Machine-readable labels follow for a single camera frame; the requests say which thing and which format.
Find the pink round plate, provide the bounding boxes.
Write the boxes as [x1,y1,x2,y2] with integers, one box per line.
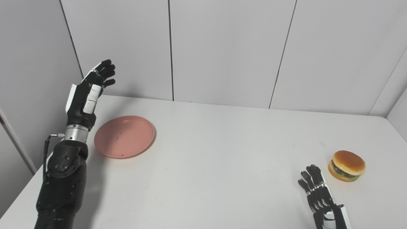
[94,115,156,159]

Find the toy hamburger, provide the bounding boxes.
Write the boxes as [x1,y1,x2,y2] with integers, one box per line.
[328,150,366,183]

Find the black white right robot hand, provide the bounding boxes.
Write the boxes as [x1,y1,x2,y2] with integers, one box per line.
[298,164,352,229]

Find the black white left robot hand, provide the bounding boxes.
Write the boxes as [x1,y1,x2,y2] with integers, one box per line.
[65,59,116,132]

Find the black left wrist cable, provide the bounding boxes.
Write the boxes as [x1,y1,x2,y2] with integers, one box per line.
[42,133,65,182]

